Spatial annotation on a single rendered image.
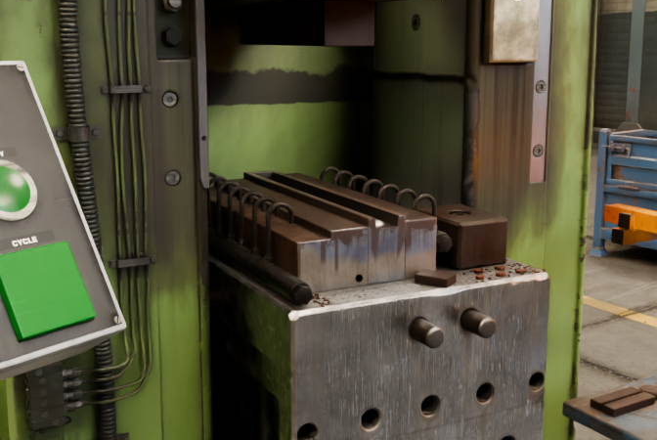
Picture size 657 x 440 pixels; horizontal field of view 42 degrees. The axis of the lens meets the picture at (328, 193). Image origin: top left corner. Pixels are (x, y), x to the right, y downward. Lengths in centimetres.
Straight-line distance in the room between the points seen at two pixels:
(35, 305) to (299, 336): 34
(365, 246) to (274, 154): 49
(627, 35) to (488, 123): 899
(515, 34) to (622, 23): 903
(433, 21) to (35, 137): 74
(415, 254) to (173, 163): 33
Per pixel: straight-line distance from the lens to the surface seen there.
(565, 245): 148
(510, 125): 136
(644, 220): 121
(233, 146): 150
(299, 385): 102
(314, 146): 156
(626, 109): 1029
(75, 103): 105
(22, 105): 87
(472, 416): 117
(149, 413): 119
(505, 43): 132
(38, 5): 107
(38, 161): 84
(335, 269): 107
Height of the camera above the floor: 122
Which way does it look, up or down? 10 degrees down
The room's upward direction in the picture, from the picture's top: straight up
